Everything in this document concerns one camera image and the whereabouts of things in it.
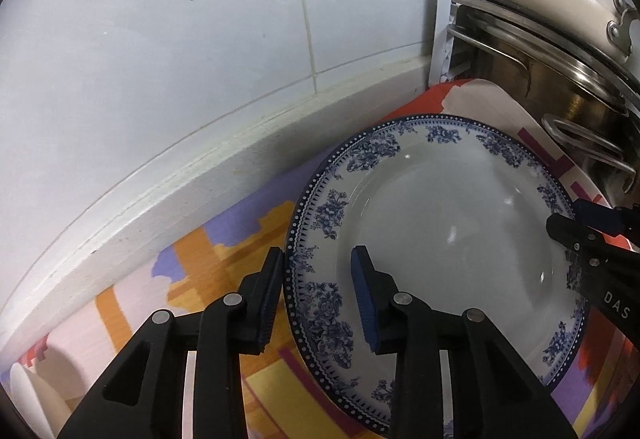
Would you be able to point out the colourful patterned mat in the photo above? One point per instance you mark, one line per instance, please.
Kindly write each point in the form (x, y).
(210, 244)

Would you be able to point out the stainless steel pot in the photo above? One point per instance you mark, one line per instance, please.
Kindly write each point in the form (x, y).
(525, 69)

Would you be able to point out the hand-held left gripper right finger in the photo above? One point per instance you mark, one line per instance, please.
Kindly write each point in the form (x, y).
(362, 300)

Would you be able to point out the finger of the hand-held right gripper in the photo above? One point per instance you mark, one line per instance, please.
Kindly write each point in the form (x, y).
(600, 216)
(567, 231)

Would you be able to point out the white bowl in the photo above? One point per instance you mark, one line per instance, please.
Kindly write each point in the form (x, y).
(35, 399)

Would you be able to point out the white plastic rack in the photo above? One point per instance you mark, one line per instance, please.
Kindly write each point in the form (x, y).
(445, 19)

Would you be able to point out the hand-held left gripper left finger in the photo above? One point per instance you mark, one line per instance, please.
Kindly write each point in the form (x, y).
(270, 305)

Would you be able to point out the blue floral white plate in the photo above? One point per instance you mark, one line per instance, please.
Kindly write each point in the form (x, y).
(450, 219)

